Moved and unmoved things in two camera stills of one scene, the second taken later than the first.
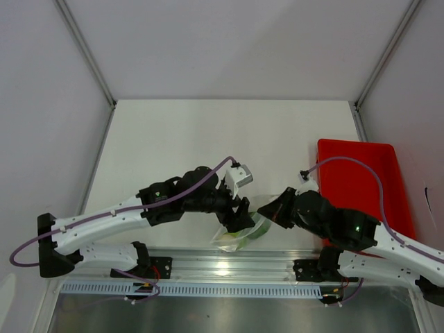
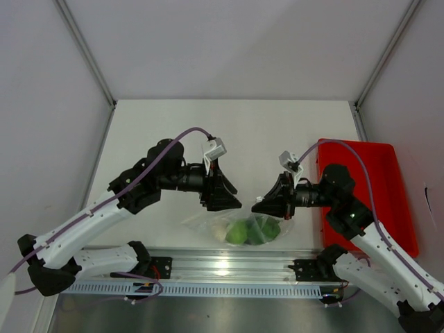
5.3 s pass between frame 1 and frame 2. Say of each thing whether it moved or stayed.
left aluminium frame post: stayed
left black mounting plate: stayed
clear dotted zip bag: moved
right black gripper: moved
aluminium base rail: stayed
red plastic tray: stayed
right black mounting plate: stayed
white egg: moved
